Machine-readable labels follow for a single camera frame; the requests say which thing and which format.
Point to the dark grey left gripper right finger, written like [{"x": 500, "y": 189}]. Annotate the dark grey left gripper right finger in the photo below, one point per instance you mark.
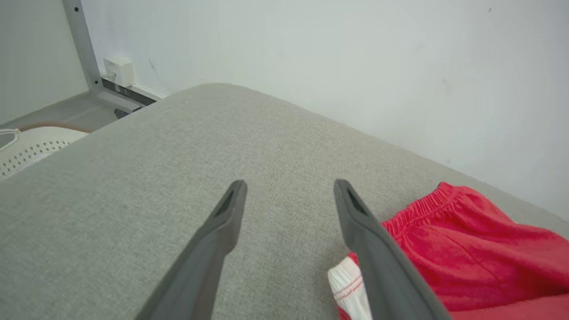
[{"x": 391, "y": 284}]

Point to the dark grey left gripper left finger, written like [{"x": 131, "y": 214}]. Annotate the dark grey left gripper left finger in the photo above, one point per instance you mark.
[{"x": 200, "y": 266}]

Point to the red polo shirt white collar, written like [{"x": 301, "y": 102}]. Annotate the red polo shirt white collar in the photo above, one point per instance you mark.
[{"x": 349, "y": 286}]

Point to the red shorts with white trim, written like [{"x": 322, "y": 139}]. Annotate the red shorts with white trim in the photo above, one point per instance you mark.
[{"x": 480, "y": 249}]

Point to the white perforated laundry basket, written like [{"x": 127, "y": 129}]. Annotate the white perforated laundry basket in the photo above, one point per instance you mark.
[{"x": 35, "y": 149}]

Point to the white wall baseboard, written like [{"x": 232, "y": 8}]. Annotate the white wall baseboard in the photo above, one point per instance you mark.
[{"x": 133, "y": 92}]

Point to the white wall power adapter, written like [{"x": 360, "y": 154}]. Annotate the white wall power adapter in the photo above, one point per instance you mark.
[{"x": 120, "y": 70}]

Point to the grey metal frame post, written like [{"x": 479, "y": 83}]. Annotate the grey metal frame post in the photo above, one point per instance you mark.
[{"x": 82, "y": 40}]

